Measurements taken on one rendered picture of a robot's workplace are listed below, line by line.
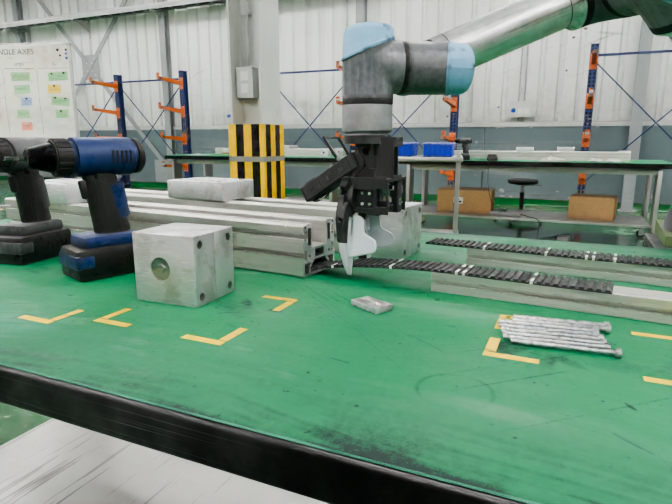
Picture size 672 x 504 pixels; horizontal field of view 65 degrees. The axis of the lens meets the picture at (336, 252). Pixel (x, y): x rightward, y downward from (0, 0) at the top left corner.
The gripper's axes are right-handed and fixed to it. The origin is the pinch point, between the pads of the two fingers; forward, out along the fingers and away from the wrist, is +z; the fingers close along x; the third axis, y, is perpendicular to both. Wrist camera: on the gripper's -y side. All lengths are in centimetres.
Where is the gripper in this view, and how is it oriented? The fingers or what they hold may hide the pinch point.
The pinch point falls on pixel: (354, 262)
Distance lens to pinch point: 84.6
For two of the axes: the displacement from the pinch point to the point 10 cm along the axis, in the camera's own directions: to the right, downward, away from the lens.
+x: 4.8, -1.9, 8.6
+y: 8.8, 1.0, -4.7
